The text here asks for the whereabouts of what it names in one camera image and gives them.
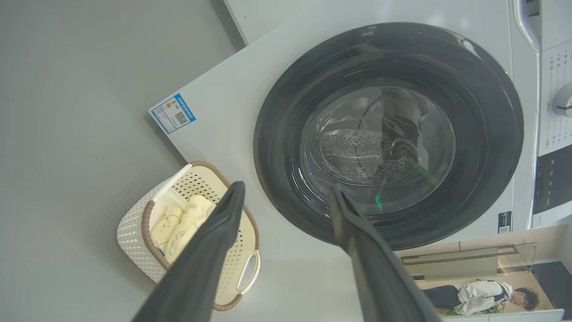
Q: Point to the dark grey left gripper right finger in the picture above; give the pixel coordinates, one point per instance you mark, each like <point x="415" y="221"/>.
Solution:
<point x="380" y="277"/>

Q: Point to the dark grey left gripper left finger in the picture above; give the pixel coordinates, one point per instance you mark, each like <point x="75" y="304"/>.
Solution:
<point x="196" y="273"/>

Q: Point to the cream garment with blue cuffs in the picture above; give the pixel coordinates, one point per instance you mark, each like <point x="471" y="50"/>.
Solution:
<point x="165" y="228"/>

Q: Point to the plain cream garment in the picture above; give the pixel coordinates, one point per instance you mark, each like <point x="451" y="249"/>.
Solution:
<point x="196" y="214"/>

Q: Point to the washing machine glass door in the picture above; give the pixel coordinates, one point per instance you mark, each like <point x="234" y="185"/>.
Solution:
<point x="290" y="112"/>

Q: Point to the stainless steel washing machine drum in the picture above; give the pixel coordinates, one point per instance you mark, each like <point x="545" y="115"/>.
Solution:
<point x="353" y="152"/>

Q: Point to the dark information label sticker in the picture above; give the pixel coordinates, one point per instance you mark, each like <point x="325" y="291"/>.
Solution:
<point x="504" y="222"/>

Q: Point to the white front-load washing machine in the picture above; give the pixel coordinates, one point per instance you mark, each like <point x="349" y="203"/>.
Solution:
<point x="232" y="103"/>

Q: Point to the silver control dial knob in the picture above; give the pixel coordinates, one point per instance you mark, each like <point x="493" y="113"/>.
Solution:
<point x="564" y="100"/>

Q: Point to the cream perforated laundry basket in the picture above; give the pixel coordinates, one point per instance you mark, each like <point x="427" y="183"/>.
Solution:
<point x="134" y="232"/>

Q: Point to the person in white jacket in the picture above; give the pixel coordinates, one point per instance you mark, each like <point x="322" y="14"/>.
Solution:
<point x="478" y="295"/>

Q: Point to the blue energy label sticker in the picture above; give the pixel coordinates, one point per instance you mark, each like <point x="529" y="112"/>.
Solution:
<point x="172" y="112"/>

